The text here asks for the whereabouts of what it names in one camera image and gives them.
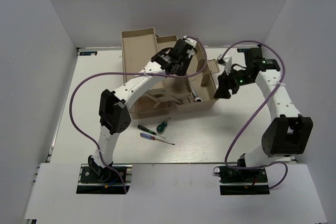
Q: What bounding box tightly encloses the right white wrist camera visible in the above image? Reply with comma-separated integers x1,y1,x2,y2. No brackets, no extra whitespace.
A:
217,54,233,75

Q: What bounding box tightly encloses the purple cable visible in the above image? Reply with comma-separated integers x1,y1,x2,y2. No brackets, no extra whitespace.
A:
223,40,289,189
69,36,208,193

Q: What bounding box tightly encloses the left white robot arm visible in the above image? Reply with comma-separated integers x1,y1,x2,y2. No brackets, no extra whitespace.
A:
88,36,197,182

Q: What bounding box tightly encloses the blue handled screwdriver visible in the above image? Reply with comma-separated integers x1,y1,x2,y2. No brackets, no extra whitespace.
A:
140,133,174,145

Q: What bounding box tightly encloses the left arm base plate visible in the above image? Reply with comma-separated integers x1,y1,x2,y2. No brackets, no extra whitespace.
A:
76,165,125,195

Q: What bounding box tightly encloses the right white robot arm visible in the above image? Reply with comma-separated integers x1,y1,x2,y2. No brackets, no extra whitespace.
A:
214,48,313,182

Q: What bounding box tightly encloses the green stubby screwdriver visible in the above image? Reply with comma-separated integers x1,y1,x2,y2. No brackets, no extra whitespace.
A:
156,119,170,134

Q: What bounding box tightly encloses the black precision screwdriver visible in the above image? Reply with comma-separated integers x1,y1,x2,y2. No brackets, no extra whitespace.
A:
137,125,165,139

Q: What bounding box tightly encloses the beige plastic toolbox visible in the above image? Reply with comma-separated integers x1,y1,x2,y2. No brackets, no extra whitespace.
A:
120,26,219,121

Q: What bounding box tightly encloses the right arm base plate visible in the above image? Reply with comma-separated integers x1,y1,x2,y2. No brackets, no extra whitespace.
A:
213,166,270,196

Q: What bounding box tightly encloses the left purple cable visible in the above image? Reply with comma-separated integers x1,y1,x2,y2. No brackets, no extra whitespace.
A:
69,36,208,193

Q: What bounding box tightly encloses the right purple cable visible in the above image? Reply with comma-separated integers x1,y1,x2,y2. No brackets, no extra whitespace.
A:
223,40,289,189

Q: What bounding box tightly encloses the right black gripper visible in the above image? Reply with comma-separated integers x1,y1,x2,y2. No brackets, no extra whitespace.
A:
214,65,254,99

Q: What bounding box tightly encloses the long silver wrench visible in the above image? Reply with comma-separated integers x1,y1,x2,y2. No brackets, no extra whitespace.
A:
190,82,203,102

